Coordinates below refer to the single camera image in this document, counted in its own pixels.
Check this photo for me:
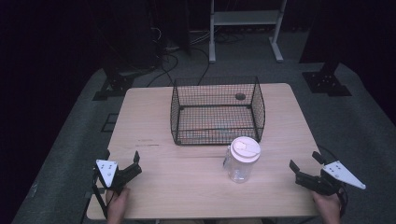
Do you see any black stand base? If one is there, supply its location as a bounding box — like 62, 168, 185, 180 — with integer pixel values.
301, 60, 353, 98
92, 57, 135, 102

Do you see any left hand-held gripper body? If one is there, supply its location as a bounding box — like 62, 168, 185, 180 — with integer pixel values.
92, 159, 135, 195

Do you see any clear jar with white lid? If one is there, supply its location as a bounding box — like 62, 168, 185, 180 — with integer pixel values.
222, 135, 262, 184

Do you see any white metal stand frame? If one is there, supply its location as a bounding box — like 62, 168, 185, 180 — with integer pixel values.
208, 0, 289, 64

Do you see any black wire mesh basket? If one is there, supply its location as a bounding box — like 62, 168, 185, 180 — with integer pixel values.
170, 76, 266, 147

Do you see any person's right hand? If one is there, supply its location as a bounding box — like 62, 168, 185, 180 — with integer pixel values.
311, 189, 343, 224

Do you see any person's left hand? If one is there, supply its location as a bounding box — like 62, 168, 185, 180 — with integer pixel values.
105, 186, 132, 224

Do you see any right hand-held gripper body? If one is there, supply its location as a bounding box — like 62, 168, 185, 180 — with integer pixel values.
306, 160, 367, 197

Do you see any black rectangular floor frame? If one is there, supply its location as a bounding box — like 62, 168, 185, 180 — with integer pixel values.
100, 113, 120, 133

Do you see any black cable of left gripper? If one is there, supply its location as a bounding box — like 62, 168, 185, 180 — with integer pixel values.
91, 169, 109, 219

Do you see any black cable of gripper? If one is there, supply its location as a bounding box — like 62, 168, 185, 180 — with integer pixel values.
91, 169, 109, 219
338, 182, 348, 218

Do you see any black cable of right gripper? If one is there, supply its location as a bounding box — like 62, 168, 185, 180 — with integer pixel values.
338, 182, 348, 218

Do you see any black floor cable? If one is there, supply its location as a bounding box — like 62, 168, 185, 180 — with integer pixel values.
146, 51, 180, 89
194, 46, 211, 87

